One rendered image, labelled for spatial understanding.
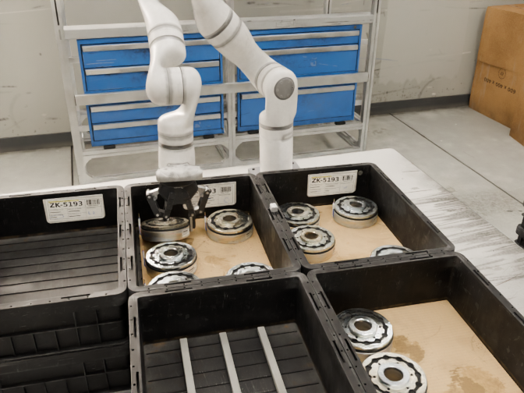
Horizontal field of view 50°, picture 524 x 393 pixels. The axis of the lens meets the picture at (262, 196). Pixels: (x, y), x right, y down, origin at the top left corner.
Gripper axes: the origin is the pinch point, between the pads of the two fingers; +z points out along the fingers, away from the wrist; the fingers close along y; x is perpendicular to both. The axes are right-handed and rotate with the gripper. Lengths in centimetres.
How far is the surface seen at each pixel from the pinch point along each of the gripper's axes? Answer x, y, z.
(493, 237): -5, -84, 15
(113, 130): -181, 21, 50
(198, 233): -1.3, -4.2, 3.7
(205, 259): 9.1, -4.5, 3.5
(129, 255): 19.6, 10.3, -6.3
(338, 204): -3.0, -37.8, 0.0
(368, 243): 10.2, -40.4, 2.7
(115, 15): -267, 18, 8
